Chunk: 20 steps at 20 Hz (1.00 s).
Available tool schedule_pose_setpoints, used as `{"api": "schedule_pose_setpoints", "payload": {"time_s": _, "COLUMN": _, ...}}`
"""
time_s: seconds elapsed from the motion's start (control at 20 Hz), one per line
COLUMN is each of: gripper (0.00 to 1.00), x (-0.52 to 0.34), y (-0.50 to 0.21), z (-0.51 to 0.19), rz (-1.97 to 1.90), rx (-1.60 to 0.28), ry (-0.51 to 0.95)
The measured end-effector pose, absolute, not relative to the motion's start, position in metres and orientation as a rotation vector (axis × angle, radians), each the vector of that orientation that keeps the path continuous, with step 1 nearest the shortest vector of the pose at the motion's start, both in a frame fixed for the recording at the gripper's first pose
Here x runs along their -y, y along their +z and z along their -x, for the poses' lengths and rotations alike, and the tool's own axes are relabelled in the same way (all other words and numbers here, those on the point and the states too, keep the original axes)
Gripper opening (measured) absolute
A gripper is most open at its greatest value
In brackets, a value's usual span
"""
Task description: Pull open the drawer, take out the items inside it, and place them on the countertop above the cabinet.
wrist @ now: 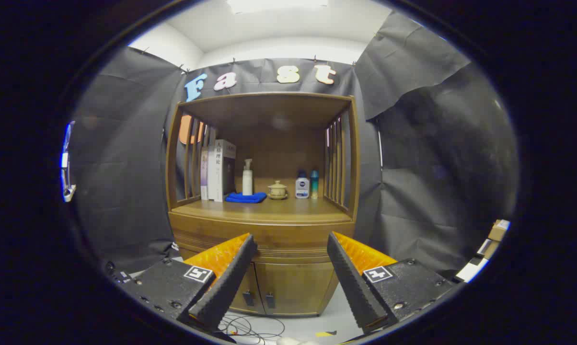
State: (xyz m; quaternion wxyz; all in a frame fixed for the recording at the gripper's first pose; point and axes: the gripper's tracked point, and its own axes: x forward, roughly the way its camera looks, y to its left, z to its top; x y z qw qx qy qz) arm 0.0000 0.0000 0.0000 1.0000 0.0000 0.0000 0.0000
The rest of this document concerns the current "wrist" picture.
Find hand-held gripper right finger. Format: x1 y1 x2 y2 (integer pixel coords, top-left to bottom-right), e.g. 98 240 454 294
327 231 462 334

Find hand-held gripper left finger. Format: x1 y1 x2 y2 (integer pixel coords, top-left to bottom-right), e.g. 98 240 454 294
118 233 258 334

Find brown wooden drawer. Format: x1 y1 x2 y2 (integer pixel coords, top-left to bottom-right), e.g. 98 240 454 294
170 219 355 263

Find wooden cabinet door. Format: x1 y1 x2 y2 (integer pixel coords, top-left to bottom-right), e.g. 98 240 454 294
231 262 266 315
255 261 339 317

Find wooden countertop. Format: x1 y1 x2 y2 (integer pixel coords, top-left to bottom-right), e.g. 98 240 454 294
171 195 354 224

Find brown wooden cabinet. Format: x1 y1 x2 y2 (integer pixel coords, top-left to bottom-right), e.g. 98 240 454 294
165 92 361 318

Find blue folded cloth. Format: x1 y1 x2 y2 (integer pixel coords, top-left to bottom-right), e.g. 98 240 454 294
225 192 267 204

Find white pump bottle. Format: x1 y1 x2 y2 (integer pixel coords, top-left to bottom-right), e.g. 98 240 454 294
242 159 254 196

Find beige lidded tea cup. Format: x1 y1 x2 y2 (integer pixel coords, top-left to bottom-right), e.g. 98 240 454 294
268 180 288 200

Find white bottle with blue cap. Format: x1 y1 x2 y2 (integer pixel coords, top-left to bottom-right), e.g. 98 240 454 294
295 170 310 199

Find thin pale purple book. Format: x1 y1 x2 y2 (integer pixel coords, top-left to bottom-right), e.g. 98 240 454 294
200 147 209 201

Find thick white and black book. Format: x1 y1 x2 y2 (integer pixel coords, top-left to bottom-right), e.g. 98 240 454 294
208 139 237 202

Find white flat panel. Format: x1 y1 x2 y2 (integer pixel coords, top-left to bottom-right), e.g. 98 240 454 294
456 258 490 283

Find black electronic device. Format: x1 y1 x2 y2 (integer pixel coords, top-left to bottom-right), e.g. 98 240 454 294
104 260 132 284

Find cardboard box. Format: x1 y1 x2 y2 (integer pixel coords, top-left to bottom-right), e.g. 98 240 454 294
488 219 511 242

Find white and blue object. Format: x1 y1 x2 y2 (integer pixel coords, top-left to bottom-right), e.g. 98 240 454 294
61 121 77 203

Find ceiling light panel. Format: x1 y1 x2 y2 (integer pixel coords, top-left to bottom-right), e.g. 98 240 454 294
227 0 328 14

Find tangle of thin cables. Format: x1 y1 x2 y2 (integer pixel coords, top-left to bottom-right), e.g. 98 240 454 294
219 314 287 344

